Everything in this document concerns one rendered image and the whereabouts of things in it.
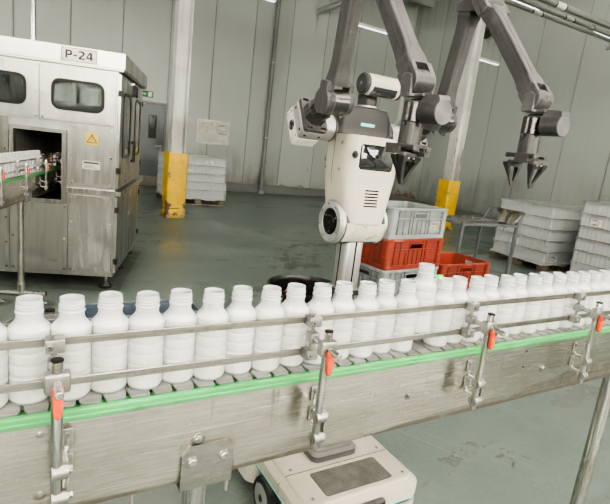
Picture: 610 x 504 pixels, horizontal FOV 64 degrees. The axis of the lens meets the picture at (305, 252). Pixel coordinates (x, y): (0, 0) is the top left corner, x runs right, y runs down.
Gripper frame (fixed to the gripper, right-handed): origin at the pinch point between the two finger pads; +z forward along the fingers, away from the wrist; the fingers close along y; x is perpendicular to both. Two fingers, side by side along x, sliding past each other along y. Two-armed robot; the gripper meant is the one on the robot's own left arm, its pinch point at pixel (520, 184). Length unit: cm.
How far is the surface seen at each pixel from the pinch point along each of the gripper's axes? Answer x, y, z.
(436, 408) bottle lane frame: 43, -20, 55
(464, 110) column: -698, 683, -117
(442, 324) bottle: 43, -18, 34
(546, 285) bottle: 1.9, -15.8, 26.6
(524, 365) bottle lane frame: 11, -20, 48
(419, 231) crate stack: -118, 161, 46
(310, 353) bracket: 81, -20, 35
